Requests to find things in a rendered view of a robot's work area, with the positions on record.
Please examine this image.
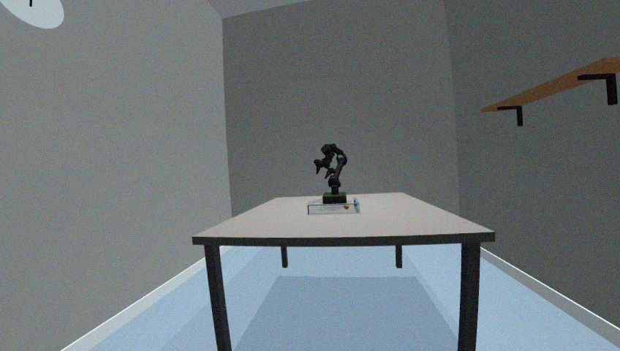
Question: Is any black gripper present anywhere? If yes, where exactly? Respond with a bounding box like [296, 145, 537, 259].
[314, 156, 336, 179]

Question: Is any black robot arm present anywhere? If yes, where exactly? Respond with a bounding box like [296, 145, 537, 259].
[321, 143, 347, 195]

